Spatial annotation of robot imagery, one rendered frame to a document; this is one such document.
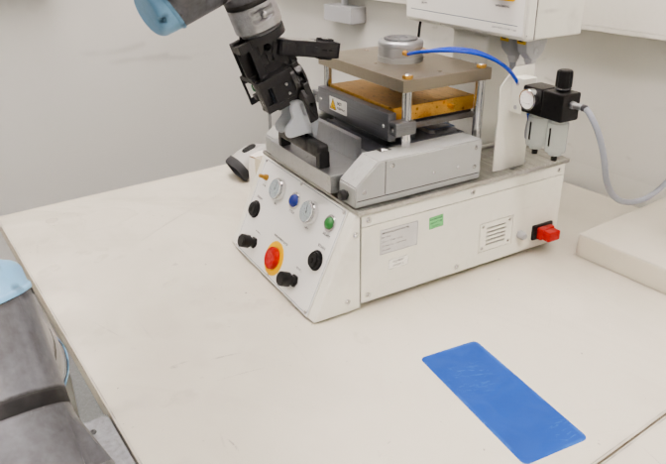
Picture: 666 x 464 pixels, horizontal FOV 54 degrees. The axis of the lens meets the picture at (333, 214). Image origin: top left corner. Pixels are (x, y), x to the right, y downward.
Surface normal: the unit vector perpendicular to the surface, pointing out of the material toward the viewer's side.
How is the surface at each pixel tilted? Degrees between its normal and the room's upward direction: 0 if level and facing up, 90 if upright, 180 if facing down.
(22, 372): 51
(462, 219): 90
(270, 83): 90
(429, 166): 90
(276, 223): 65
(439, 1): 90
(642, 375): 0
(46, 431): 36
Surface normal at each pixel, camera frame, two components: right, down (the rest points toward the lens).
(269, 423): -0.01, -0.91
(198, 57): 0.58, 0.33
